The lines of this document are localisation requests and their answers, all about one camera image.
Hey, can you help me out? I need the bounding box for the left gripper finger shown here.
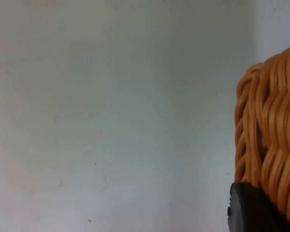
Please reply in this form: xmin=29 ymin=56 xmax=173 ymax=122
xmin=227 ymin=182 xmax=290 ymax=232

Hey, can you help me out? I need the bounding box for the brown wicker basket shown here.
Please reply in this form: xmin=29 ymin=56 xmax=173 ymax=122
xmin=234 ymin=44 xmax=290 ymax=229

